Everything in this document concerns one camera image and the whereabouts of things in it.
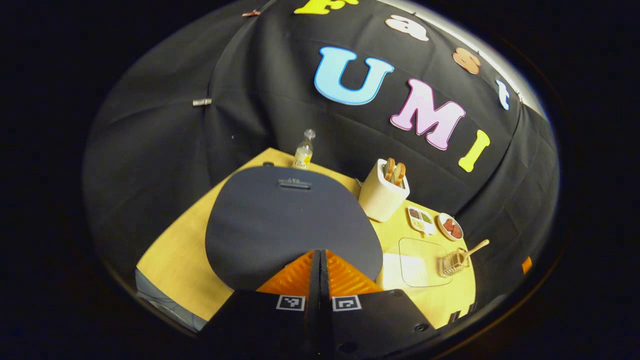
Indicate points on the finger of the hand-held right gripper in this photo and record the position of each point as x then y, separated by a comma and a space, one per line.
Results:
527, 265

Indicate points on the clear rice container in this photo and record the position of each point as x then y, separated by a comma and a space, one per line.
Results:
420, 262

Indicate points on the red meat piece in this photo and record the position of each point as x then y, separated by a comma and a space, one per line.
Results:
456, 232
449, 224

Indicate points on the toasted bread slice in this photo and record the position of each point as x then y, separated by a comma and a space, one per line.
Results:
399, 174
389, 169

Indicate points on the small glass bottle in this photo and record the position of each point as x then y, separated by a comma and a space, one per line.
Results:
303, 154

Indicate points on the white toaster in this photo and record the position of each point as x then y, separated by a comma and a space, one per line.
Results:
380, 200

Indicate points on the dark rice cooker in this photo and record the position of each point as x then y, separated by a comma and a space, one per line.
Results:
280, 225

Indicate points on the white divided bean dish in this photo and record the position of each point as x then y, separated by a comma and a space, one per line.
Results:
421, 221

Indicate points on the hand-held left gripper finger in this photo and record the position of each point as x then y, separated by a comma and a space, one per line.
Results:
314, 300
325, 300

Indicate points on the wooden spoon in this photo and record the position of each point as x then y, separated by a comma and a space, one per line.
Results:
475, 249

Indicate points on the black backdrop cloth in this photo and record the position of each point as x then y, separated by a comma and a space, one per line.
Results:
280, 115

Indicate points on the silver cloth clip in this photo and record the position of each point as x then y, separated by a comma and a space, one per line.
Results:
202, 102

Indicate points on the copper cloth clip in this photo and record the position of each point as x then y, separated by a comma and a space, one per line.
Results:
251, 13

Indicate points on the white round plate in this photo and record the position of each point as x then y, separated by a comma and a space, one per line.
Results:
442, 231

